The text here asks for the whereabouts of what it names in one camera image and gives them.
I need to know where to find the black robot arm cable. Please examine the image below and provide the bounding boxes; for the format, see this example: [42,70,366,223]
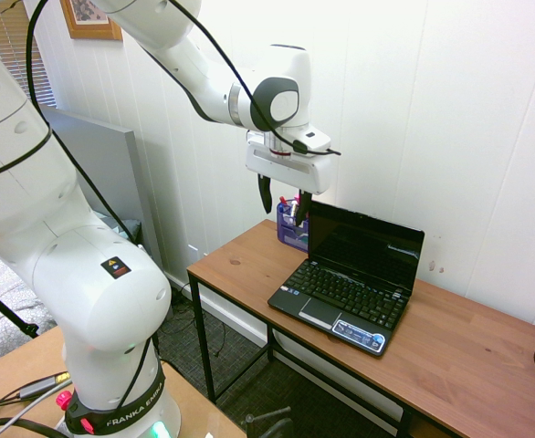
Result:
[0,0,343,412]

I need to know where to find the black metal clamp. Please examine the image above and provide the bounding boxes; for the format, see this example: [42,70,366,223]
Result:
[241,405,297,438]

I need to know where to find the black tripod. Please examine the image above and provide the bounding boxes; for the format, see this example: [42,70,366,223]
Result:
[0,276,41,339]

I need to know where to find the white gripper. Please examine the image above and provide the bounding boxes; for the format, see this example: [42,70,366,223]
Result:
[244,139,332,227]

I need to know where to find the teal pillow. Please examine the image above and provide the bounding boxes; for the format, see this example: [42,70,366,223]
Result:
[91,210,145,245]

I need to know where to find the grey cable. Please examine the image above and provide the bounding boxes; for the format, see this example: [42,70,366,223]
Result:
[0,390,75,438]

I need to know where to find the black floor power cable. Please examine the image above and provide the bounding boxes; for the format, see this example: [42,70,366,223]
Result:
[163,278,233,362]

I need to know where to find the thick black cable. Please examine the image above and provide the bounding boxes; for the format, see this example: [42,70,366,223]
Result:
[0,415,70,438]

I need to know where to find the dark adapter dongle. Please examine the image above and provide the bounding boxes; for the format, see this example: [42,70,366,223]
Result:
[16,376,70,402]

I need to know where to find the wooden picture frame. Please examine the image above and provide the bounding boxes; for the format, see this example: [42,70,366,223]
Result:
[59,0,124,43]

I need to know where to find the window blinds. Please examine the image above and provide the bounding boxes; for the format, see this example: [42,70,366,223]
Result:
[0,0,59,110]

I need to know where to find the purple mesh desk organizer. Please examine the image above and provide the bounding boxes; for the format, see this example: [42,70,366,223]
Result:
[276,200,311,255]

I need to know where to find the wooden desk black metal frame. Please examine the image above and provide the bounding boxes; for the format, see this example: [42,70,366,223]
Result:
[186,218,535,438]

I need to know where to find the light wood robot table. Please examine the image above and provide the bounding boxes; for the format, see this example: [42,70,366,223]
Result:
[0,325,247,438]

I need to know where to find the white patterned bed cover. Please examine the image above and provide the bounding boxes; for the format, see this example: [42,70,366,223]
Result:
[0,241,59,371]

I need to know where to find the grey headboard panel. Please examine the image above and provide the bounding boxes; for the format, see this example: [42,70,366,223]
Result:
[38,105,164,271]

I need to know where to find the black laptop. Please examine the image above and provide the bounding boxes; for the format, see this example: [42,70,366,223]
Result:
[267,200,426,358]

